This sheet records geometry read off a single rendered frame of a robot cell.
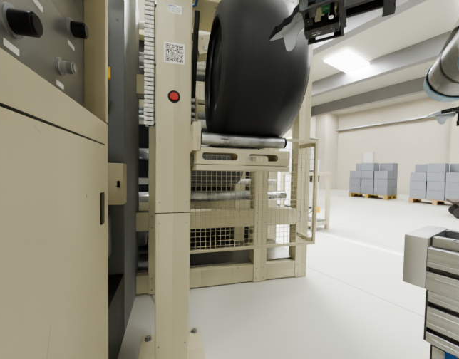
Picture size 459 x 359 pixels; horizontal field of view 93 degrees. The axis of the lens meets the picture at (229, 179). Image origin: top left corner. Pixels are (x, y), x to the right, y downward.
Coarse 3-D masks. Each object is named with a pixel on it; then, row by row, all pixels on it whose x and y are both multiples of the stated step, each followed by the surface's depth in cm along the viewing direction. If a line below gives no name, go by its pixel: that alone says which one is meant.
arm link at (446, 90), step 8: (456, 24) 33; (456, 32) 33; (448, 40) 34; (440, 56) 32; (440, 64) 31; (432, 72) 35; (440, 72) 32; (424, 80) 39; (432, 80) 35; (440, 80) 33; (448, 80) 31; (424, 88) 39; (432, 88) 36; (440, 88) 34; (448, 88) 33; (456, 88) 32; (432, 96) 38; (440, 96) 36; (448, 96) 35; (456, 96) 35
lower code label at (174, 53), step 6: (168, 42) 81; (168, 48) 81; (174, 48) 82; (180, 48) 82; (168, 54) 81; (174, 54) 82; (180, 54) 82; (168, 60) 81; (174, 60) 82; (180, 60) 83
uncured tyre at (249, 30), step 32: (224, 0) 77; (256, 0) 71; (288, 0) 79; (224, 32) 73; (256, 32) 67; (224, 64) 73; (256, 64) 69; (288, 64) 71; (224, 96) 75; (256, 96) 73; (288, 96) 75; (224, 128) 83; (256, 128) 82; (288, 128) 87
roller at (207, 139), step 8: (208, 136) 79; (216, 136) 80; (224, 136) 80; (232, 136) 81; (240, 136) 82; (248, 136) 83; (256, 136) 84; (208, 144) 80; (216, 144) 80; (224, 144) 81; (232, 144) 82; (240, 144) 82; (248, 144) 83; (256, 144) 84; (264, 144) 85; (272, 144) 85; (280, 144) 86
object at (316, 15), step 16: (304, 0) 29; (320, 0) 29; (336, 0) 27; (352, 0) 28; (368, 0) 27; (384, 0) 27; (304, 16) 32; (320, 16) 32; (336, 16) 31; (304, 32) 33; (320, 32) 33; (336, 32) 33
